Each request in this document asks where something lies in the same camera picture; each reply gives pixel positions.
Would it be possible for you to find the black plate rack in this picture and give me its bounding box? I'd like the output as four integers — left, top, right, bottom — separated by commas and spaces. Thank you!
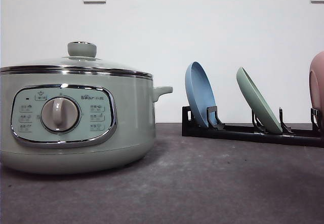
182, 106, 324, 147

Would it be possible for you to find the glass steamer lid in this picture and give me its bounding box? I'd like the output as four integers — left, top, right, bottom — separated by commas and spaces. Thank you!
0, 42, 153, 79

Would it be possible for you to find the green electric steamer pot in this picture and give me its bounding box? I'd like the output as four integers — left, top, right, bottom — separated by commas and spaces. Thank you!
0, 41, 173, 174

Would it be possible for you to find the pink plate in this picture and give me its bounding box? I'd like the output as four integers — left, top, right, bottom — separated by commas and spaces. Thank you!
309, 51, 324, 131

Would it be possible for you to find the blue plate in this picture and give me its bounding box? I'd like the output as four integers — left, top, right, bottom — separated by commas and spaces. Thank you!
185, 62, 216, 127

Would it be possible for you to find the green plate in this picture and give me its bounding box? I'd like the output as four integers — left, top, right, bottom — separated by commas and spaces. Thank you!
236, 67, 282, 135

